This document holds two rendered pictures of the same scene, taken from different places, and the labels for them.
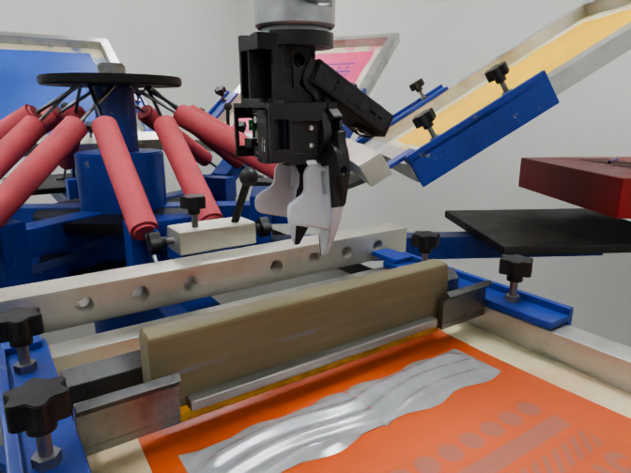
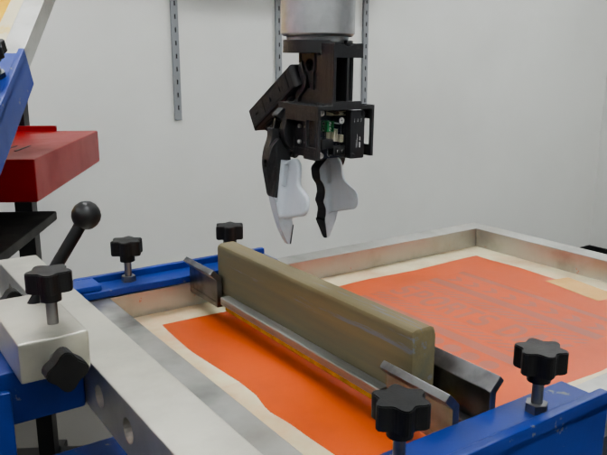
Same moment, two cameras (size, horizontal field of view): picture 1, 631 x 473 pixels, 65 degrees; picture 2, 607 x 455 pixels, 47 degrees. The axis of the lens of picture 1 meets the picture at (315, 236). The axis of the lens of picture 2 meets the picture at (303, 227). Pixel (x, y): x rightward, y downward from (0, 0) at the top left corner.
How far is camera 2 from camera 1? 0.91 m
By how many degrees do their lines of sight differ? 87
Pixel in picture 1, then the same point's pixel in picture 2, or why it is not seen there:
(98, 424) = (481, 398)
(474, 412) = not seen: hidden behind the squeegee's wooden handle
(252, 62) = (347, 69)
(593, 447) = (387, 293)
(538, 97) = (25, 78)
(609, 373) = (315, 271)
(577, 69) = (30, 48)
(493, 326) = not seen: hidden behind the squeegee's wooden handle
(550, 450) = (393, 302)
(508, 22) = not seen: outside the picture
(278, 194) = (296, 195)
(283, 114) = (365, 113)
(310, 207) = (345, 192)
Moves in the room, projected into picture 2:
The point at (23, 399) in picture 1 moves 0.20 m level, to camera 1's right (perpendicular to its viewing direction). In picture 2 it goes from (554, 348) to (491, 277)
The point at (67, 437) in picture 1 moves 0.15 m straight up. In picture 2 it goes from (502, 410) to (515, 244)
